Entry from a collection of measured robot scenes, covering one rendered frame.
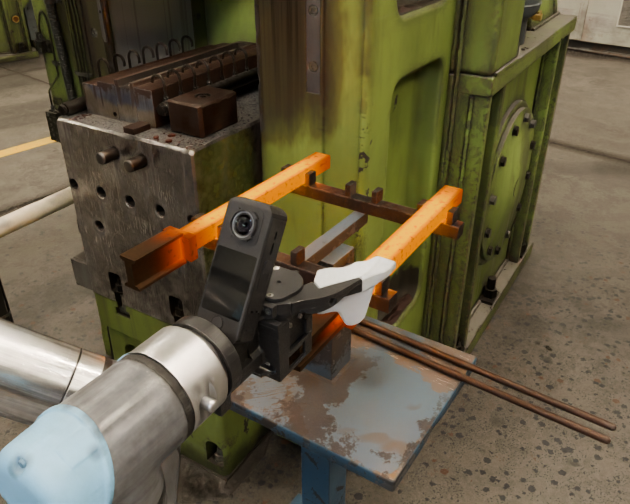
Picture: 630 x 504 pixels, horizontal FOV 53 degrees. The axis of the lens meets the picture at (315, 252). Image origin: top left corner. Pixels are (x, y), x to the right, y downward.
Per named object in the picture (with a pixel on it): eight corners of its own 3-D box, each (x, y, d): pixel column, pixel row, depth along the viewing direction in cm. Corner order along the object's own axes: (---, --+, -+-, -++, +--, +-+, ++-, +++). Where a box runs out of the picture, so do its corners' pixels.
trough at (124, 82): (133, 90, 126) (132, 83, 125) (114, 86, 128) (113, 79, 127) (256, 48, 156) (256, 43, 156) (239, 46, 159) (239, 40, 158)
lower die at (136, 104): (156, 128, 127) (150, 86, 123) (87, 112, 136) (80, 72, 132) (274, 80, 158) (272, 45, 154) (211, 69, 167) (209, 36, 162)
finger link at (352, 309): (390, 303, 62) (303, 324, 59) (394, 251, 59) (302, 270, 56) (406, 320, 59) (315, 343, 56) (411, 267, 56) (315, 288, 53)
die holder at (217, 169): (211, 342, 139) (191, 151, 116) (91, 292, 156) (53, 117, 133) (336, 236, 180) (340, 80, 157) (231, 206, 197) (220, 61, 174)
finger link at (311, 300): (346, 276, 58) (257, 296, 56) (347, 260, 57) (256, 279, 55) (368, 303, 55) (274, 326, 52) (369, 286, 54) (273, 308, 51)
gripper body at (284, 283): (253, 321, 62) (167, 393, 53) (248, 245, 58) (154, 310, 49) (318, 347, 59) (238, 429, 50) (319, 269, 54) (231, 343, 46)
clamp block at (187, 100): (202, 139, 122) (199, 106, 118) (169, 131, 125) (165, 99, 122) (240, 122, 130) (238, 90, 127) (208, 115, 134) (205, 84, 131)
